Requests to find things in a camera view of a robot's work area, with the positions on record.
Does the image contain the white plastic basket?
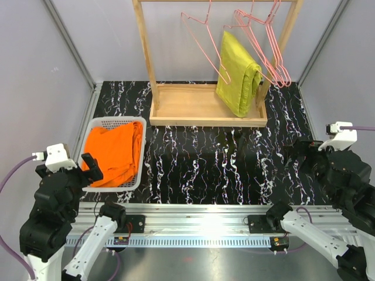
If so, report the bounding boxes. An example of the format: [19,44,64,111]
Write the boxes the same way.
[80,116,146,193]

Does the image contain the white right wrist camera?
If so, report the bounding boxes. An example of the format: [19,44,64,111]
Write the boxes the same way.
[318,121,357,151]

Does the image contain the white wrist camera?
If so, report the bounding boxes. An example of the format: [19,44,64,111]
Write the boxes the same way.
[318,121,357,151]
[32,143,78,173]

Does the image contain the pink wire hanger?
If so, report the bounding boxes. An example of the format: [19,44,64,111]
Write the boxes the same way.
[180,1,231,84]
[234,1,287,87]

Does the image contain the wooden clothes rack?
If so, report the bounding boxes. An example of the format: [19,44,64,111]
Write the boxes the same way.
[133,1,303,127]

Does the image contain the pink empty wire hanger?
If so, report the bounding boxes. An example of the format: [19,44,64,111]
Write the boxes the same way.
[234,1,287,87]

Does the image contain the orange trousers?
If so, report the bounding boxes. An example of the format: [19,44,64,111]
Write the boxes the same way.
[84,121,144,188]

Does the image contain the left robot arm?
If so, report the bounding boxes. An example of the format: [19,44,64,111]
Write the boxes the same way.
[19,153,127,280]

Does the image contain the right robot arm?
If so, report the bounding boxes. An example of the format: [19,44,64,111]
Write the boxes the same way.
[266,139,374,280]

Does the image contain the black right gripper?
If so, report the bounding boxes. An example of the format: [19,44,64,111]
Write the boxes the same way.
[282,135,349,203]

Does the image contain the yellow-green trousers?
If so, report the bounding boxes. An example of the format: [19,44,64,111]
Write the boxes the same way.
[216,31,262,118]

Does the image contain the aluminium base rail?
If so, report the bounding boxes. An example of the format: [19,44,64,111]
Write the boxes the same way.
[67,202,359,248]

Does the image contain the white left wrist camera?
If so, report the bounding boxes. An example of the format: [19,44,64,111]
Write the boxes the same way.
[32,143,78,173]

